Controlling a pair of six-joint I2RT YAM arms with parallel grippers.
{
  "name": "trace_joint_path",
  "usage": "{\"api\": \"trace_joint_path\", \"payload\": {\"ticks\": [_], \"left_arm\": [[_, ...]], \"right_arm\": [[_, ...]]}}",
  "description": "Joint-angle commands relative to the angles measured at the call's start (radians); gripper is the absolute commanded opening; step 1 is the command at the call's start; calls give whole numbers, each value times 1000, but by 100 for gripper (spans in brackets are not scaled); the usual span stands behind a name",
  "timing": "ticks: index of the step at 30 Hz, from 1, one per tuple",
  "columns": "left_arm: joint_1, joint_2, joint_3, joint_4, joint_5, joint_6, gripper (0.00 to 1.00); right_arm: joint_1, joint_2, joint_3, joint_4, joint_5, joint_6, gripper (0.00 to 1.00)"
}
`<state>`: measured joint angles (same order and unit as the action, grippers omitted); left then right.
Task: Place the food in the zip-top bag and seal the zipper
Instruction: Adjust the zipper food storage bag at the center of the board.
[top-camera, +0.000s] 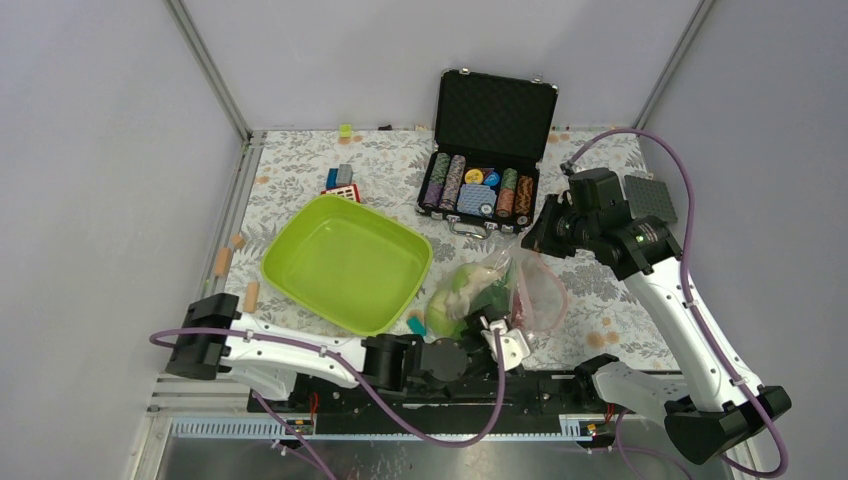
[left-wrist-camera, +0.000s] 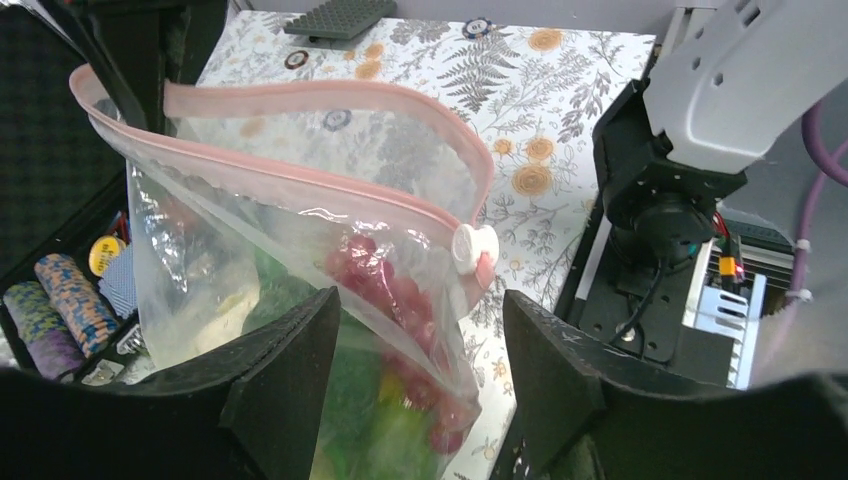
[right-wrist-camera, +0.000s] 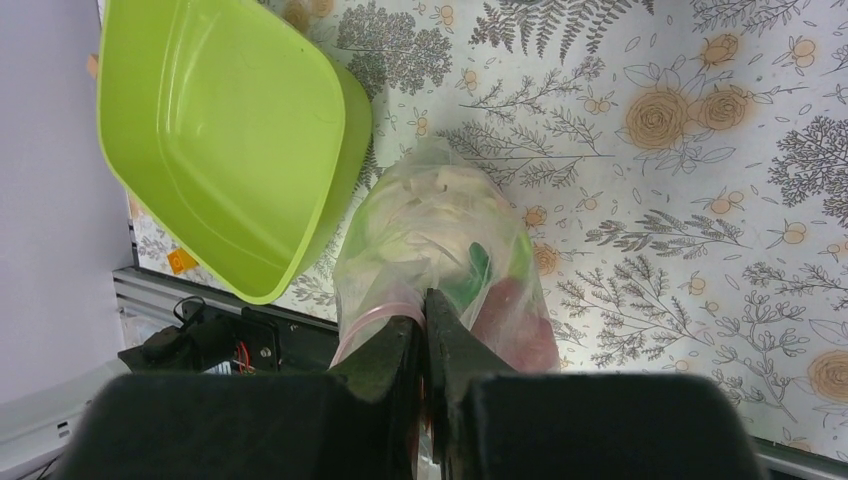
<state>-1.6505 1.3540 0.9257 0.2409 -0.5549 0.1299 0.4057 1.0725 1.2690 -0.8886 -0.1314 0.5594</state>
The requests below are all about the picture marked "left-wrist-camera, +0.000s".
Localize dark green avocado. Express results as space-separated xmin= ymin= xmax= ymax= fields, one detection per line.
xmin=242 ymin=250 xmax=381 ymax=433

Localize floral patterned table mat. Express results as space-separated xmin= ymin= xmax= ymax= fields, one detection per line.
xmin=200 ymin=11 xmax=654 ymax=479

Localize clear pink zip top bag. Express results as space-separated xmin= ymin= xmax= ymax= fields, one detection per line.
xmin=69 ymin=64 xmax=501 ymax=480

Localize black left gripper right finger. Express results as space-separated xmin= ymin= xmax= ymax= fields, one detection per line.
xmin=502 ymin=290 xmax=847 ymax=479

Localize grey lego baseplate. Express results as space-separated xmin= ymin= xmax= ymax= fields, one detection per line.
xmin=283 ymin=0 xmax=397 ymax=41

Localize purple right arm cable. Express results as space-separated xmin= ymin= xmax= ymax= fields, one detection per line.
xmin=755 ymin=99 xmax=848 ymax=372

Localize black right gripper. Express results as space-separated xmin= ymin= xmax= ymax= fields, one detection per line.
xmin=39 ymin=0 xmax=229 ymax=133

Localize black poker chip case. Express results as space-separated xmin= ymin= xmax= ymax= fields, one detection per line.
xmin=0 ymin=5 xmax=150 ymax=389

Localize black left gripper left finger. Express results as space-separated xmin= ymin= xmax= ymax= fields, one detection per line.
xmin=1 ymin=288 xmax=341 ymax=479

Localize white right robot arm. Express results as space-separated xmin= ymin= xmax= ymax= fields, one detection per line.
xmin=44 ymin=1 xmax=847 ymax=275

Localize poker chip on mat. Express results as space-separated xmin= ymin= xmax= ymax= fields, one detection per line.
xmin=462 ymin=17 xmax=493 ymax=40
xmin=284 ymin=50 xmax=310 ymax=70
xmin=322 ymin=110 xmax=352 ymax=132

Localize red grape bunch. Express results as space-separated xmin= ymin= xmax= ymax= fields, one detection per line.
xmin=323 ymin=234 xmax=477 ymax=455

